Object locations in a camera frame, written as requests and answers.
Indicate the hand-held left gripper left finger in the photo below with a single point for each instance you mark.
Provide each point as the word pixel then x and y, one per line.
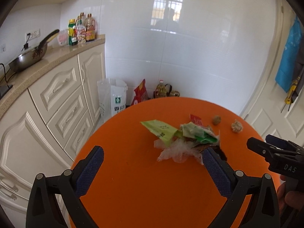
pixel 90 171

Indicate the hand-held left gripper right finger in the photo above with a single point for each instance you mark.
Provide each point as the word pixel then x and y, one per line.
pixel 216 171

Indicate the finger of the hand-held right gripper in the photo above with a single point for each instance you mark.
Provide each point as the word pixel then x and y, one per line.
pixel 258 146
pixel 279 141

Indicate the dark wrapper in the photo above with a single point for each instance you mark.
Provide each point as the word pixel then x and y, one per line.
pixel 222 154

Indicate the clear plastic bag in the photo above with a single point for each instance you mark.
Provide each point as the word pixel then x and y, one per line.
pixel 175 150

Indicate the brown ball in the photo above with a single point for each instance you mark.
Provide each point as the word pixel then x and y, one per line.
pixel 216 120

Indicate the person's right hand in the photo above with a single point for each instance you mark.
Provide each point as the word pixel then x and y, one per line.
pixel 294 200

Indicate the beige crumpled lump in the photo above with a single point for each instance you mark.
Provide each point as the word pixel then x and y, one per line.
pixel 236 125

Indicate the light green plastic wrapper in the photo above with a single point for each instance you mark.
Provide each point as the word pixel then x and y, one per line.
pixel 194 131

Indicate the red sauce sachet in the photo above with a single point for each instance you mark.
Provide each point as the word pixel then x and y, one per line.
pixel 196 120

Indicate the white panel door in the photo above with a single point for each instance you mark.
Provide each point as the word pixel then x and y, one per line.
pixel 266 87

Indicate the grey apron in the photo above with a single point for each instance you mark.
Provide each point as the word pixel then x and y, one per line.
pixel 299 80

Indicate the green snack wrapper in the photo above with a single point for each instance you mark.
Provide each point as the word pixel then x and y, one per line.
pixel 159 129

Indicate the white plastic bag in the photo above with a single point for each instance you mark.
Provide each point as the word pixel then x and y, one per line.
pixel 116 99

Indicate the cream kitchen base cabinet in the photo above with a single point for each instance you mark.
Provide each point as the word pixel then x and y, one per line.
pixel 59 99

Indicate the blue apron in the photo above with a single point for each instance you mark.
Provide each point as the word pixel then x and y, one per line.
pixel 289 57

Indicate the red rice bag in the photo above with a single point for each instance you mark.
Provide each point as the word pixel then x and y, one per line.
pixel 140 93

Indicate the black induction cooktop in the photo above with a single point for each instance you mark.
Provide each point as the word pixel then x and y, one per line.
pixel 4 90

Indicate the steel wok with lid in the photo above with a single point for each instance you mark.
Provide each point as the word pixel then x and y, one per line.
pixel 28 59

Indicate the dark soy sauce bottle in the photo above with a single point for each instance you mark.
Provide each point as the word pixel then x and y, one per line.
pixel 74 42

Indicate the red label seasoning packet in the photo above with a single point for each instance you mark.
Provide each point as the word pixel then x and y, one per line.
pixel 81 34

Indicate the amber oil bottle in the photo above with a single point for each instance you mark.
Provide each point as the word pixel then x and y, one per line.
pixel 90 30

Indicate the green yellow bottle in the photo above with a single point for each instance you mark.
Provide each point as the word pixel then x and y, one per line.
pixel 71 29

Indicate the tall clear oil bottle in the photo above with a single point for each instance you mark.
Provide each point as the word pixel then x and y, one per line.
pixel 81 19

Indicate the white wall socket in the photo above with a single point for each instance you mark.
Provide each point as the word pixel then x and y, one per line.
pixel 34 34

